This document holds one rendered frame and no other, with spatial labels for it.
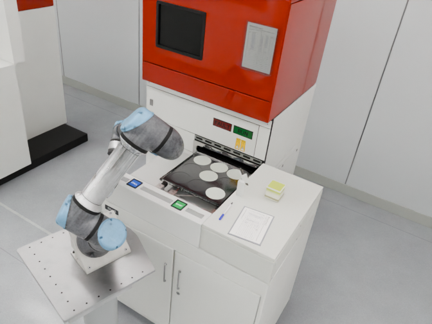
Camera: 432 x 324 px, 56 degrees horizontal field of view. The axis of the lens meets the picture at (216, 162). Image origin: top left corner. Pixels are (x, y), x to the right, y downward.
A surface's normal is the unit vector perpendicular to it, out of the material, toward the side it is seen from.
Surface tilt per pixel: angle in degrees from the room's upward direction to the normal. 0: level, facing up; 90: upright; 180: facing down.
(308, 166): 90
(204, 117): 90
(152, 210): 90
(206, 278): 90
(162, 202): 0
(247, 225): 0
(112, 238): 52
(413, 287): 0
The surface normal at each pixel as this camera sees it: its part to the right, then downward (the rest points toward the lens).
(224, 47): -0.51, 0.42
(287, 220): 0.11, -0.83
